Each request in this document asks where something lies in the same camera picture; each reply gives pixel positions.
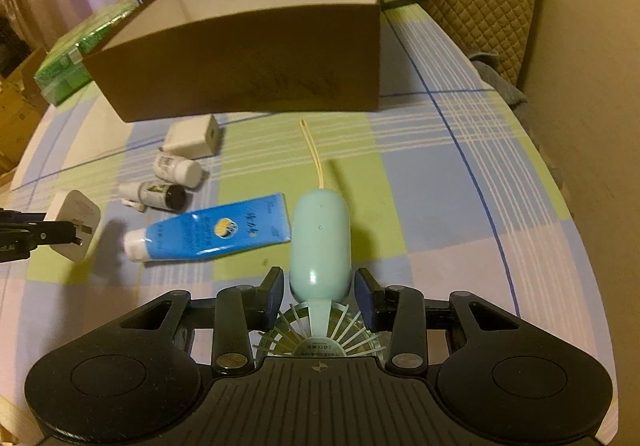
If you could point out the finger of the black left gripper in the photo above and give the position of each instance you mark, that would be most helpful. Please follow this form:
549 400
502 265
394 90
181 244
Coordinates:
30 234
12 215

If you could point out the white power adapter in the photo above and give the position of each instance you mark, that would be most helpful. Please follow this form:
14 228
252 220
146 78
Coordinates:
192 137

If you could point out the brown cardboard box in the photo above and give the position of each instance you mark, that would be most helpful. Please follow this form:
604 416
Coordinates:
174 58

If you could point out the plaid tablecloth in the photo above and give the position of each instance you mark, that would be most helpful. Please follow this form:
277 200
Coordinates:
445 191

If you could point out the white wall charger plug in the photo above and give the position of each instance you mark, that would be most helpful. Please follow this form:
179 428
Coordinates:
72 222

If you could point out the mint handheld fan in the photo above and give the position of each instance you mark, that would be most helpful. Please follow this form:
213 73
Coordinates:
320 323

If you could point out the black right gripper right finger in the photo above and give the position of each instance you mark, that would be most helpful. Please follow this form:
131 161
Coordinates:
405 314

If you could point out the green tea carton pack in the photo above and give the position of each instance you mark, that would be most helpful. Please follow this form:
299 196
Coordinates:
62 72

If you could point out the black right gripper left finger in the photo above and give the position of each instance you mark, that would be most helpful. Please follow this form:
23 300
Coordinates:
232 315

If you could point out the white pill bottle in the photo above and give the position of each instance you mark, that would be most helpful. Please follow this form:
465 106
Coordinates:
178 170

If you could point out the grey cloth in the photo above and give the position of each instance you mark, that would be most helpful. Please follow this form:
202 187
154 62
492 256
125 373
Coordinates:
486 64

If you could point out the brown cardboard cartons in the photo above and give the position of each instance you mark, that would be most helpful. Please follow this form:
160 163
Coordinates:
22 108

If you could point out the brown spray bottle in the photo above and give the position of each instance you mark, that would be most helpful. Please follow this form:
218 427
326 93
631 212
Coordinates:
154 194

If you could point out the blue cream tube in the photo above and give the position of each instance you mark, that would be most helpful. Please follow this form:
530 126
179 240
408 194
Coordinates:
212 232

